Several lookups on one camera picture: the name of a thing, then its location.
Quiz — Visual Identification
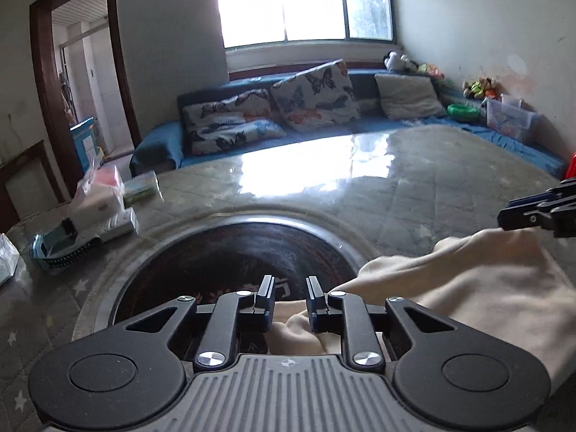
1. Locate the long butterfly print pillow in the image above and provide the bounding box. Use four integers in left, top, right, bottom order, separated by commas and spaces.
191, 118, 288, 156

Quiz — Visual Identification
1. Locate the pile of small plush toys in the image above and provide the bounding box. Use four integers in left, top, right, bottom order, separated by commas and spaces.
463, 76, 499, 100

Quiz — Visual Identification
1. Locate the green tissue pack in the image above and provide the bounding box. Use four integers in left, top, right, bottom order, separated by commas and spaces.
122, 173, 163, 206

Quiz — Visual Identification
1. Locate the large butterfly print pillow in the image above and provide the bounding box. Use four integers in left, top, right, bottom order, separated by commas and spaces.
270, 59, 361, 133

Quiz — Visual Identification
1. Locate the white plush toy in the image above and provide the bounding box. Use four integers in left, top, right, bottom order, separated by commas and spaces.
383, 51, 412, 73

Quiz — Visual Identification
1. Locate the dark wooden door frame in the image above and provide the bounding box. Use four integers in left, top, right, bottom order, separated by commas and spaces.
29, 0, 144, 203

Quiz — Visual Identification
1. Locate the green round bowl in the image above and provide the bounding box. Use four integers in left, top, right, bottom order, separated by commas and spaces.
446, 103, 480, 122

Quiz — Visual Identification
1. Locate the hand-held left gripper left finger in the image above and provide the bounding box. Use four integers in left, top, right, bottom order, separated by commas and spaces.
112, 275, 276, 372

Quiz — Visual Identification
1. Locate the pink and white tissue pack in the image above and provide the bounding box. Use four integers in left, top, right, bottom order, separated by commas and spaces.
73, 164, 126, 229

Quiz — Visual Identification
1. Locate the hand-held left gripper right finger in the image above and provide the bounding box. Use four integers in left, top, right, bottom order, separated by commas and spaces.
306, 276, 469, 367

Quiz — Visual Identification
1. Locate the blue sofa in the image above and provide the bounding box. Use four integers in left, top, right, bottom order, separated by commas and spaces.
130, 67, 567, 178

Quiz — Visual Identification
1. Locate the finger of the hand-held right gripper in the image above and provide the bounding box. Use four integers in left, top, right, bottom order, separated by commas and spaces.
506, 179, 576, 211
497, 204, 576, 238

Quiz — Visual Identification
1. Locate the small butterfly print pillow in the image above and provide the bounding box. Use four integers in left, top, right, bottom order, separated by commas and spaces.
182, 89, 271, 129

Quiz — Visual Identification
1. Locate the blue cardboard box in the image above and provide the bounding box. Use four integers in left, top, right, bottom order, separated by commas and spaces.
69, 117, 107, 172

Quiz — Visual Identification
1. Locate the blue plastic basket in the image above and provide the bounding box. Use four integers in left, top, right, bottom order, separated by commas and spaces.
30, 218, 103, 271

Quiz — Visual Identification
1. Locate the clear plastic storage box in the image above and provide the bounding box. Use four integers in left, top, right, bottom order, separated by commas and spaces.
486, 95, 539, 143

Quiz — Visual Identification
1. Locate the window with green frame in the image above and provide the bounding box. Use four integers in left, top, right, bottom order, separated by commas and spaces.
215, 0, 395, 50

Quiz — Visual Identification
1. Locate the cream cloth garment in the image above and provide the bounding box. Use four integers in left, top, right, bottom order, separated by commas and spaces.
269, 227, 576, 399

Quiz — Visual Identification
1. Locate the clear plastic bag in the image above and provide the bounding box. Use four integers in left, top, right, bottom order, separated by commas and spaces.
0, 233, 21, 287

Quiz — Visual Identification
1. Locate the dark wooden cabinet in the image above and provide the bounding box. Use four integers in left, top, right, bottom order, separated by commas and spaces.
0, 139, 60, 235

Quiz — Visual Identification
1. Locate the grey plain pillow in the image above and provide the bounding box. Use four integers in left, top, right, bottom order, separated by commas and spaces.
374, 73, 447, 120

